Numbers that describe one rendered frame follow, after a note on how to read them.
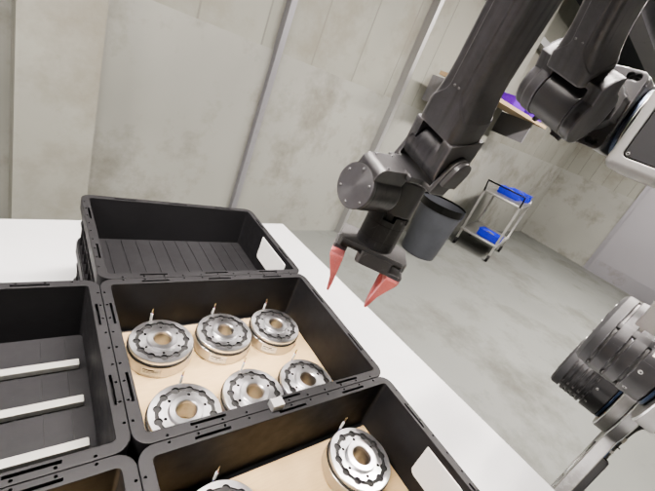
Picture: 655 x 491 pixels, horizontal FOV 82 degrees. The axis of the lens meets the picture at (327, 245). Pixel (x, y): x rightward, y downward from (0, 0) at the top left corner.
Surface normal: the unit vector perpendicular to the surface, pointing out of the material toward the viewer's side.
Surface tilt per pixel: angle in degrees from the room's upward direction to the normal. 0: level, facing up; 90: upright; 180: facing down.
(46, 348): 0
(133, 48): 90
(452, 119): 108
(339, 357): 90
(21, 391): 0
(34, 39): 90
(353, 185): 87
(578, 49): 130
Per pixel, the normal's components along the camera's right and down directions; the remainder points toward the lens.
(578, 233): -0.72, 0.03
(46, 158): 0.59, 0.55
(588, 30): -0.87, 0.47
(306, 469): 0.37, -0.84
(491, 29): -0.85, 0.24
